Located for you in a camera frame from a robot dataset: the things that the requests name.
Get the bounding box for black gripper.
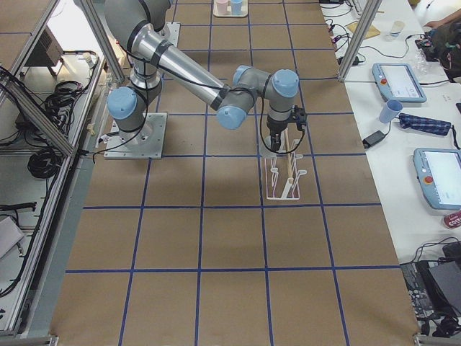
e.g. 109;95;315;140
267;120;288;151

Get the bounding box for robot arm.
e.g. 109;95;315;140
104;1;306;153

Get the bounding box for blue cup on desk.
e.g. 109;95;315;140
378;99;403;123

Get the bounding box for blue plastic cup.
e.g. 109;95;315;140
230;0;243;16

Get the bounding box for pink plastic cup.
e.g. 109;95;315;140
215;0;228;16

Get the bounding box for paper cup on desk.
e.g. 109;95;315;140
389;20;405;39

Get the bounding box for black power adapter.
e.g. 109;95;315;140
362;130;387;149

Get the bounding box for beige plastic tray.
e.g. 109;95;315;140
212;0;249;18

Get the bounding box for blue plaid umbrella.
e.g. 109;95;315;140
398;113;452;136

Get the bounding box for teach pendant tablet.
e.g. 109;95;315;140
413;148;460;210
372;63;427;103

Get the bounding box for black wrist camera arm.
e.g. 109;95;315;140
290;105;307;132

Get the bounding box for white wire cup rack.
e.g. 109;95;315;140
262;149;307;200

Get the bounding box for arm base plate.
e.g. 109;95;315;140
104;112;168;159
158;22;181;46

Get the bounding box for aluminium frame post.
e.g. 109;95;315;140
338;0;382;82

